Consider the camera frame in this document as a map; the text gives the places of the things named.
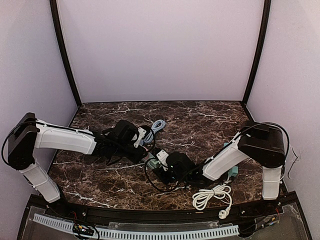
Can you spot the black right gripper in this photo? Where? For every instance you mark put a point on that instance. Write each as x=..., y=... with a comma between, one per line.
x=160, y=170

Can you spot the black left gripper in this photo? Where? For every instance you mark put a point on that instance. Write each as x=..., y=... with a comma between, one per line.
x=141, y=155

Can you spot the green dual USB charger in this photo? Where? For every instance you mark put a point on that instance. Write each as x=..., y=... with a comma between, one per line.
x=153, y=163

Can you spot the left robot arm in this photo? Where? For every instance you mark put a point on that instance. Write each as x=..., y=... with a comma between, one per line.
x=31, y=133

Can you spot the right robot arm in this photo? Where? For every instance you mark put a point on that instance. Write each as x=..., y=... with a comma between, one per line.
x=266, y=143

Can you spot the teal power strip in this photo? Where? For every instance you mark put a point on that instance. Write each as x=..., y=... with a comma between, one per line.
x=231, y=160

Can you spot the small green circuit board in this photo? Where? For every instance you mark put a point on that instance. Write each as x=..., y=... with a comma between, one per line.
x=82, y=230

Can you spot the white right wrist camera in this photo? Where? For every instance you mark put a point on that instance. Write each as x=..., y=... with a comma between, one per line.
x=162, y=156

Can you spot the white slotted cable duct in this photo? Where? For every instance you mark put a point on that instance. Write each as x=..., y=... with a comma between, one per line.
x=139, y=231

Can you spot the black frame post right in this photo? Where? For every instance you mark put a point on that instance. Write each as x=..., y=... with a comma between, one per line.
x=258, y=51

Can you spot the black frame post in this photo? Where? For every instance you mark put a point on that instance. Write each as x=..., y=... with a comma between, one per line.
x=258, y=51
x=63, y=51

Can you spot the black frame post left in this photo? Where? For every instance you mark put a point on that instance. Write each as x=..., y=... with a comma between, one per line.
x=63, y=51

